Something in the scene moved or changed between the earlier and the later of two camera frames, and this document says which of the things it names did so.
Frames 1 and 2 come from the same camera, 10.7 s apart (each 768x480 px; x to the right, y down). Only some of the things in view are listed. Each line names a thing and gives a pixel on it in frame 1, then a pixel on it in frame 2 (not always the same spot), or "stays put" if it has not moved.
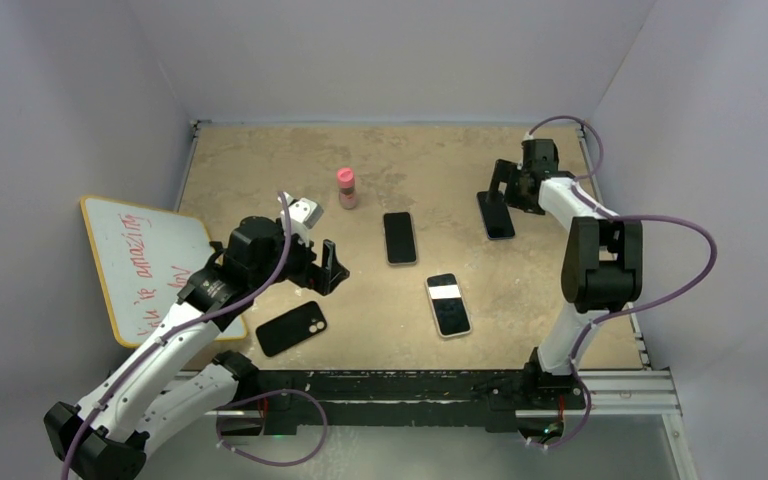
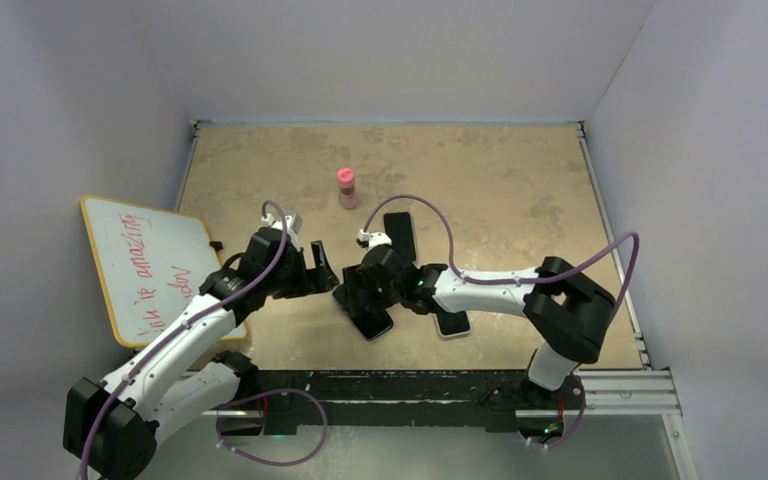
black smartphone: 496,218 -> 371,324
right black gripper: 508,172 -> 355,280
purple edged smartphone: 400,245 stays put
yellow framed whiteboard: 144,256 stays put
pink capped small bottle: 347,191 stays put
